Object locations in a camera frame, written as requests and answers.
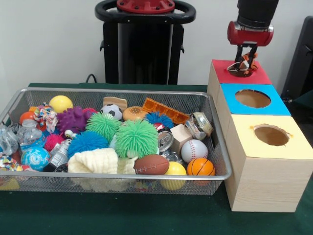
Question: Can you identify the cream knitted cloth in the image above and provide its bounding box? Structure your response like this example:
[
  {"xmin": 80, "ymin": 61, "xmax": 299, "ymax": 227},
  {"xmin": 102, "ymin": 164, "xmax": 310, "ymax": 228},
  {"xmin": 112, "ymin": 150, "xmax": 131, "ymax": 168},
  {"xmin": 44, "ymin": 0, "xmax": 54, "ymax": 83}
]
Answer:
[{"xmin": 67, "ymin": 148, "xmax": 137, "ymax": 193}]

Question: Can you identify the purple knobbly ball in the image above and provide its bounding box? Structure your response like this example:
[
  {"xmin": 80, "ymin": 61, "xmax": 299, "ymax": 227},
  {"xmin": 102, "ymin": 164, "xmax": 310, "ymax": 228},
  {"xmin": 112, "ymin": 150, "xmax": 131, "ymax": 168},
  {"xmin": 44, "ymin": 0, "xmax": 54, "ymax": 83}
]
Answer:
[{"xmin": 56, "ymin": 105, "xmax": 91, "ymax": 134}]

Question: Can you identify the black upright panel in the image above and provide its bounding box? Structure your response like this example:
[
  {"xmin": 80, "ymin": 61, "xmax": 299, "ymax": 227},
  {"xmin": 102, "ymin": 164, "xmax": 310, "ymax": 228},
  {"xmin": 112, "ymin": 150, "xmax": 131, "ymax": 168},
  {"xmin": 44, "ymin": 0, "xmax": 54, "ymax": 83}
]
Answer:
[{"xmin": 280, "ymin": 16, "xmax": 313, "ymax": 100}]

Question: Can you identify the orange basketball toy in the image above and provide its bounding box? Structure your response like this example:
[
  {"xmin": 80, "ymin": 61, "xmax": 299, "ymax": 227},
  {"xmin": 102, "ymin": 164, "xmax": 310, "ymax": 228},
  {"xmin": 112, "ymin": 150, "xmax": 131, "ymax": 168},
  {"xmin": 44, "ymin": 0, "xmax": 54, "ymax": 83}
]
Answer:
[{"xmin": 187, "ymin": 157, "xmax": 216, "ymax": 177}]

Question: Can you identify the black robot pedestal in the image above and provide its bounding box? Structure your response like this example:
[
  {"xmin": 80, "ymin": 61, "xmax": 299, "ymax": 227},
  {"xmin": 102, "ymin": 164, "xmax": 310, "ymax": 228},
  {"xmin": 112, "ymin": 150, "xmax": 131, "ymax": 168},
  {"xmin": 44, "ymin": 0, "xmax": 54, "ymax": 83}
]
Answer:
[{"xmin": 94, "ymin": 0, "xmax": 197, "ymax": 85}]

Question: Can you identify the white baseball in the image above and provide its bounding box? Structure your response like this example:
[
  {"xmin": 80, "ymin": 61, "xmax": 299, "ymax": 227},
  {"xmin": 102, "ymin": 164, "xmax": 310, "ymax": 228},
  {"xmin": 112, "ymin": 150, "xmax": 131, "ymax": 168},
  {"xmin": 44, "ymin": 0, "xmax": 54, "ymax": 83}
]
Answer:
[{"xmin": 180, "ymin": 139, "xmax": 208, "ymax": 164}]

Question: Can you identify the dark green tablecloth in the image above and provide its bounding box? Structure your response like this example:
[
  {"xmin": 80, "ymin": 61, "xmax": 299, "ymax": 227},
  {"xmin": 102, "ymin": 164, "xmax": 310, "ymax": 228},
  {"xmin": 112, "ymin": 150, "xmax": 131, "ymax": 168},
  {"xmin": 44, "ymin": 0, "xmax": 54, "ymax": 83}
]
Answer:
[{"xmin": 0, "ymin": 82, "xmax": 313, "ymax": 235}]

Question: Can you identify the small blue spiky ball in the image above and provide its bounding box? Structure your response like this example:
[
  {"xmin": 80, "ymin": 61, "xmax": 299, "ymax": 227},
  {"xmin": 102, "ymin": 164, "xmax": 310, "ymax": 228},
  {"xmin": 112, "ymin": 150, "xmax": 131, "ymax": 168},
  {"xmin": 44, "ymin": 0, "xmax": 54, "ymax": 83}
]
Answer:
[{"xmin": 144, "ymin": 111, "xmax": 175, "ymax": 129}]

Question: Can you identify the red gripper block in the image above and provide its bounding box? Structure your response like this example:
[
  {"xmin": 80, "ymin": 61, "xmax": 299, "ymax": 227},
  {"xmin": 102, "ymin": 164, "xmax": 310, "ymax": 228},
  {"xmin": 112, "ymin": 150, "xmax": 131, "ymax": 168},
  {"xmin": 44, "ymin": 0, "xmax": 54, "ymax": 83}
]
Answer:
[{"xmin": 226, "ymin": 21, "xmax": 274, "ymax": 71}]

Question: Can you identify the blue spiky rubber ball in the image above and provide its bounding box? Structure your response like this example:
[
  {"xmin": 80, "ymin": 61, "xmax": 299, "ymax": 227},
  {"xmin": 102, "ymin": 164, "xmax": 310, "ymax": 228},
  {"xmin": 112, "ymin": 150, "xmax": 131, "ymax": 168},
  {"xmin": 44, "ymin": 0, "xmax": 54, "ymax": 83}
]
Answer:
[{"xmin": 67, "ymin": 132, "xmax": 110, "ymax": 157}]

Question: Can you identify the yellow smooth ball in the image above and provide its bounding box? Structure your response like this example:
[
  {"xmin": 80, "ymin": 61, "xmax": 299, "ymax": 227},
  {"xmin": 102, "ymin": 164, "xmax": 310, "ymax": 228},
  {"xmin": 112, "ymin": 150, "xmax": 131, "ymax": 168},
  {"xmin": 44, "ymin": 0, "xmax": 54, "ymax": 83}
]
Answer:
[{"xmin": 161, "ymin": 161, "xmax": 187, "ymax": 191}]

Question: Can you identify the silver mesh bin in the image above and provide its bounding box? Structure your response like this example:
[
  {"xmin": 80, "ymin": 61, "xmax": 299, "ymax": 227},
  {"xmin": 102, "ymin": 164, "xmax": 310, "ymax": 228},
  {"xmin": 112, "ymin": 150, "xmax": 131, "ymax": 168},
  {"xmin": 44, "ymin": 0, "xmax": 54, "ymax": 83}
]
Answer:
[{"xmin": 0, "ymin": 87, "xmax": 232, "ymax": 196}]

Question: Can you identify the green cloth side table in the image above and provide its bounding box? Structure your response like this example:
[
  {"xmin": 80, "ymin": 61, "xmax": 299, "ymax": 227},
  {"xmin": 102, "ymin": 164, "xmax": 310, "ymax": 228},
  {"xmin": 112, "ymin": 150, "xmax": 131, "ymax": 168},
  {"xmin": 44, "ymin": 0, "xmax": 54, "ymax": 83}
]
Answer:
[{"xmin": 292, "ymin": 88, "xmax": 313, "ymax": 108}]

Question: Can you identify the brown football toy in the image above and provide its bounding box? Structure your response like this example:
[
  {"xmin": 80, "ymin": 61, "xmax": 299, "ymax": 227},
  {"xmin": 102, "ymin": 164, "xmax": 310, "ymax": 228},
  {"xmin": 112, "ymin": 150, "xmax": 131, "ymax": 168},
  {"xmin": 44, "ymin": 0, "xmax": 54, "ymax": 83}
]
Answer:
[{"xmin": 133, "ymin": 154, "xmax": 170, "ymax": 175}]

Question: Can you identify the tan burger toy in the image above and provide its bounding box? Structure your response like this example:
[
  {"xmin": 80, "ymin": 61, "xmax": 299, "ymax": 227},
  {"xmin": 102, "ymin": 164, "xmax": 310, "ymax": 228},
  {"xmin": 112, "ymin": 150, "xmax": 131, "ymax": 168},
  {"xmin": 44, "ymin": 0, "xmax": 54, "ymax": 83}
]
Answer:
[{"xmin": 122, "ymin": 106, "xmax": 149, "ymax": 122}]

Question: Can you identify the green spiky rubber ball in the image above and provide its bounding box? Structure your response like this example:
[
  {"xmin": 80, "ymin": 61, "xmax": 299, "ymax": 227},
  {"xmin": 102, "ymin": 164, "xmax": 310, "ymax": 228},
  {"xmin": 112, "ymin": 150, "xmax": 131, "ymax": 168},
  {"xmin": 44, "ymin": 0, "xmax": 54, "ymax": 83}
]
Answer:
[
  {"xmin": 85, "ymin": 112, "xmax": 122, "ymax": 142},
  {"xmin": 114, "ymin": 119, "xmax": 159, "ymax": 157}
]

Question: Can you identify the black and white soccer ball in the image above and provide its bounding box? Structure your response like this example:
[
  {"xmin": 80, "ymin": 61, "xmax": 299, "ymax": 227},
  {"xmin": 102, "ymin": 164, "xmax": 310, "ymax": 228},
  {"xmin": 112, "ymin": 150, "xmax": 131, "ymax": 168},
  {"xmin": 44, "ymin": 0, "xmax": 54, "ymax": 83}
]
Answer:
[{"xmin": 100, "ymin": 104, "xmax": 123, "ymax": 120}]

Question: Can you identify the orange striped plush tiger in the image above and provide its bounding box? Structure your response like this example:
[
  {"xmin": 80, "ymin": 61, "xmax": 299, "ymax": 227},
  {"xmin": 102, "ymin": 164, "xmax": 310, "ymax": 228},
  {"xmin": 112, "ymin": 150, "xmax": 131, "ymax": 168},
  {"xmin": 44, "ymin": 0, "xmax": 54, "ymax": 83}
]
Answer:
[{"xmin": 227, "ymin": 52, "xmax": 259, "ymax": 75}]

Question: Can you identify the wooden three-hole box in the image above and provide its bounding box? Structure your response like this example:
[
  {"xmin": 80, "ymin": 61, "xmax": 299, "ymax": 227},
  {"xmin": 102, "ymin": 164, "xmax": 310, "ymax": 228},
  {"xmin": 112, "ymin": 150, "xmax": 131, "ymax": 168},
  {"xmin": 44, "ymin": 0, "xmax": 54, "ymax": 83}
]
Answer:
[{"xmin": 206, "ymin": 59, "xmax": 313, "ymax": 212}]

